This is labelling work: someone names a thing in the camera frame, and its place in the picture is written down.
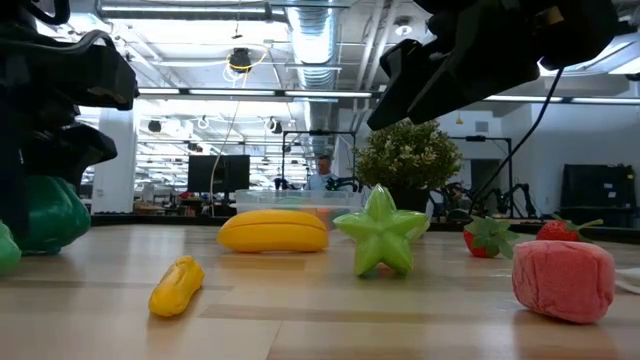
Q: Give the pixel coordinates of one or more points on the yellow toy banana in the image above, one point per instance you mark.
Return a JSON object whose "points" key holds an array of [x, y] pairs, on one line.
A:
{"points": [[272, 232]]}

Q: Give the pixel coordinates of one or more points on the white building pillar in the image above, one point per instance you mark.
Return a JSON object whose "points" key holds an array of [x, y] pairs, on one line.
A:
{"points": [[115, 165]]}

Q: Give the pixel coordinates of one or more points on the large pink plush cube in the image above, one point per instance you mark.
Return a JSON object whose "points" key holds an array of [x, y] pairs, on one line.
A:
{"points": [[562, 280]]}

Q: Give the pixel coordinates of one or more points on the small yellow toy pepper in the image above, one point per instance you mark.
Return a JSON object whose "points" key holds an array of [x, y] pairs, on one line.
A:
{"points": [[175, 290]]}

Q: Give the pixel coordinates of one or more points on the long ceiling light bar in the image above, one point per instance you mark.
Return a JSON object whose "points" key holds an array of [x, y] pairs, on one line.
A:
{"points": [[230, 92], [600, 100]]}

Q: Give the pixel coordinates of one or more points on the person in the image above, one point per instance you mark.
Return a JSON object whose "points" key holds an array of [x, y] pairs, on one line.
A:
{"points": [[322, 177]]}

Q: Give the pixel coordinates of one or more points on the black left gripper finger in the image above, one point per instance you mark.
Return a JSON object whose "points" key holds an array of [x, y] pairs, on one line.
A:
{"points": [[70, 150], [11, 165]]}

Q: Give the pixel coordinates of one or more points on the clear plastic tupperware container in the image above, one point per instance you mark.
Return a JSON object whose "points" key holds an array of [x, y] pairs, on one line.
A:
{"points": [[280, 200]]}

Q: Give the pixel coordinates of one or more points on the black background robot arms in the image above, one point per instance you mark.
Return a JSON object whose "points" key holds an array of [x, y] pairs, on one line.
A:
{"points": [[522, 197]]}

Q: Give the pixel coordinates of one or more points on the light green toy starfruit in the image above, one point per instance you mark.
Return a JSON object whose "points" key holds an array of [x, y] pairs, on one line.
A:
{"points": [[382, 232]]}

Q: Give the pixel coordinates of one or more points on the silver ventilation duct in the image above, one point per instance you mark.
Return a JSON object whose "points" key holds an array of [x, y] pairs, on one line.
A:
{"points": [[315, 45]]}

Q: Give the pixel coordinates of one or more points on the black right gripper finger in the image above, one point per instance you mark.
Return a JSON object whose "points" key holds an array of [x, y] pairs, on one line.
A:
{"points": [[402, 65], [480, 65]]}

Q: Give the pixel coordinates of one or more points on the black metal stand frame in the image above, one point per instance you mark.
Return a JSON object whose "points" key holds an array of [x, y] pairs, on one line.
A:
{"points": [[320, 133], [480, 138]]}

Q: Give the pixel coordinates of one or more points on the dark green toy bell pepper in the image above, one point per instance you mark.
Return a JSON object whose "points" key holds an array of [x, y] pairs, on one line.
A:
{"points": [[55, 215]]}

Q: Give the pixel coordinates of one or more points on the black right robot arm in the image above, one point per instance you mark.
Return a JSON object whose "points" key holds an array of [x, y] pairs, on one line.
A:
{"points": [[580, 30]]}

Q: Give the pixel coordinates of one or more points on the black storage cabinet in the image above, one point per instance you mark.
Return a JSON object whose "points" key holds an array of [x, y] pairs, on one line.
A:
{"points": [[597, 195]]}

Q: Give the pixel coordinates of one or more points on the green toy cucumber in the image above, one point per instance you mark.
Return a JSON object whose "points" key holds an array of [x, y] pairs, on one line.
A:
{"points": [[7, 250]]}

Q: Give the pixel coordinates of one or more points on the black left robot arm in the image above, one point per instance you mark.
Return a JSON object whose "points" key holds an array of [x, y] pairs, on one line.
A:
{"points": [[30, 10]]}

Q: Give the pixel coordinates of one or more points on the red toy strawberry green leaves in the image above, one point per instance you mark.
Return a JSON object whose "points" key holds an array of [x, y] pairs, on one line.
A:
{"points": [[555, 231], [482, 240]]}

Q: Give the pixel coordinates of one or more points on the black computer monitor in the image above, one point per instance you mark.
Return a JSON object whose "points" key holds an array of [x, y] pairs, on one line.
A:
{"points": [[205, 172]]}

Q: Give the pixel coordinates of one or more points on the black hanging ceiling camera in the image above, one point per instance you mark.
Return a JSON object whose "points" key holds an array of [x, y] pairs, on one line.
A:
{"points": [[240, 59]]}

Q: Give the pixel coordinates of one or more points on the artificial plant in black pot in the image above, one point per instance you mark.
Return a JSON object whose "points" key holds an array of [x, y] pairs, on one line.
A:
{"points": [[407, 155]]}

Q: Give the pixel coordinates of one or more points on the cluttered background desk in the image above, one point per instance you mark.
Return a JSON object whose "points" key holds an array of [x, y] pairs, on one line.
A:
{"points": [[165, 206]]}

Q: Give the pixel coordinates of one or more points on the white folded cloth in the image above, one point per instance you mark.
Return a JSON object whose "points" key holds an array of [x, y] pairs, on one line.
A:
{"points": [[630, 280]]}

